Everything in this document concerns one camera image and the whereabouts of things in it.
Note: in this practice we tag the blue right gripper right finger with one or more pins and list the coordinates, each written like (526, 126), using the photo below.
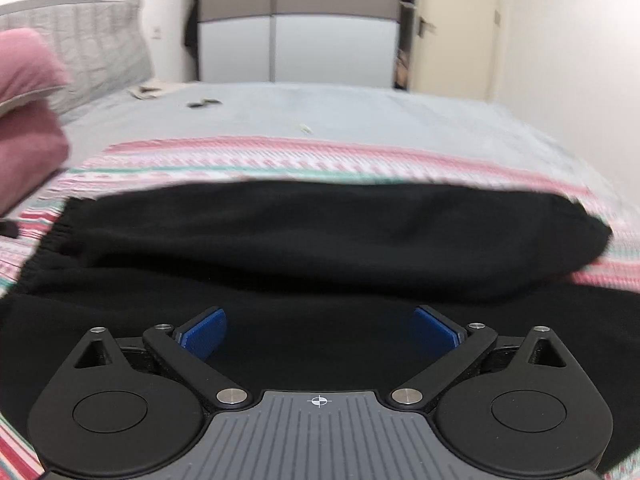
(435, 334)

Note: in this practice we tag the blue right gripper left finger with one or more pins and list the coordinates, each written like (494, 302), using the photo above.
(203, 334)

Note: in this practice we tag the black pants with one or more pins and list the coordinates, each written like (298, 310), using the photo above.
(319, 282)

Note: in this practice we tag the lower pink pillow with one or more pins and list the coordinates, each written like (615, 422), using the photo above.
(33, 146)

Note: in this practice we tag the pink pillow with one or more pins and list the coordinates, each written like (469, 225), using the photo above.
(30, 70)
(33, 146)

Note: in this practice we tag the upper pink pillow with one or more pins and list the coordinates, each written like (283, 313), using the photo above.
(30, 70)

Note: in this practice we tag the red green patterned blanket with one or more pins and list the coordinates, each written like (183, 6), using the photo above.
(145, 164)

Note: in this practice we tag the beige cloth on bed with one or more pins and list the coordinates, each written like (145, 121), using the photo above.
(155, 89)

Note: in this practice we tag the grey quilted headboard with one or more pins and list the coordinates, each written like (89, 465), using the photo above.
(100, 42)

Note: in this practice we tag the small dark object on bed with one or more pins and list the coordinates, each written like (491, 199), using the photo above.
(203, 103)

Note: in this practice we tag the grey bed sheet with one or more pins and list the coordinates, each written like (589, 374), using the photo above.
(354, 115)

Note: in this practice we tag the dark hanging clothes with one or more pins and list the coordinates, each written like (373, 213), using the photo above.
(190, 36)

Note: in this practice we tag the cream door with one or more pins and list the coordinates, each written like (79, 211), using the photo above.
(455, 47)

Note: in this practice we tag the white grey wardrobe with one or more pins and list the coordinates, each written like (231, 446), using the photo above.
(351, 42)

